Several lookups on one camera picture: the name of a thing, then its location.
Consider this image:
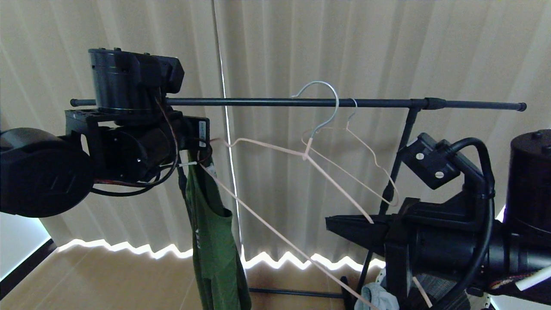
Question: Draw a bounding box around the pale grey garment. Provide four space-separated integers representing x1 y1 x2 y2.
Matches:
355 282 402 310

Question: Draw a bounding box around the pink clothes hanger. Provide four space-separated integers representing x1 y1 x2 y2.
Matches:
198 81 433 310
301 98 399 208

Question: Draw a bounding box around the black clothes rack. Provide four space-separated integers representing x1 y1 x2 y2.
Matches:
70 97 527 309

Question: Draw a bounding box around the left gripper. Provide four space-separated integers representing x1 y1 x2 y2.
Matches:
101 112 212 183

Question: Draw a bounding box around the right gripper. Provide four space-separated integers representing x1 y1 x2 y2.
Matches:
384 197 511 303

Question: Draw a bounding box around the green sleeveless shirt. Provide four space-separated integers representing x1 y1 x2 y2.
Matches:
184 149 253 310

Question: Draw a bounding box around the white laundry basket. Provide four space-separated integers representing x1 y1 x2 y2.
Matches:
378 269 494 310

